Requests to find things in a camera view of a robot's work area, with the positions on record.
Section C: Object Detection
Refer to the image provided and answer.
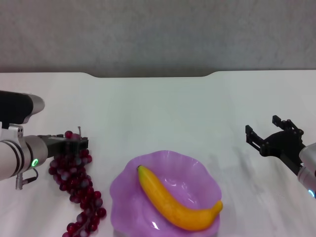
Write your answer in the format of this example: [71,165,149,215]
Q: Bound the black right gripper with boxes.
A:
[244,114,306,176]

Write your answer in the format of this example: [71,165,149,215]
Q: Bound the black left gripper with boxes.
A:
[38,134,89,159]

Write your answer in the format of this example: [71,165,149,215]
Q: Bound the red grape bunch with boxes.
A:
[48,126,108,237]

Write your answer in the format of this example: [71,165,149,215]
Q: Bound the yellow banana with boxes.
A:
[137,164,224,232]

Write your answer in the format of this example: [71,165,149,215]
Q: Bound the purple wavy plastic plate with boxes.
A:
[110,150,223,237]

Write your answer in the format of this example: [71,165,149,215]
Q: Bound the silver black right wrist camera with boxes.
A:
[298,142,316,173]

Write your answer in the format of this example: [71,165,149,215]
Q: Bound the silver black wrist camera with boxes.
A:
[298,142,316,173]
[0,90,46,129]

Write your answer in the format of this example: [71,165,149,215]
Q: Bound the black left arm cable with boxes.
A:
[14,169,40,191]

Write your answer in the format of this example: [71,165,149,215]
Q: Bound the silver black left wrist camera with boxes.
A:
[0,90,46,129]

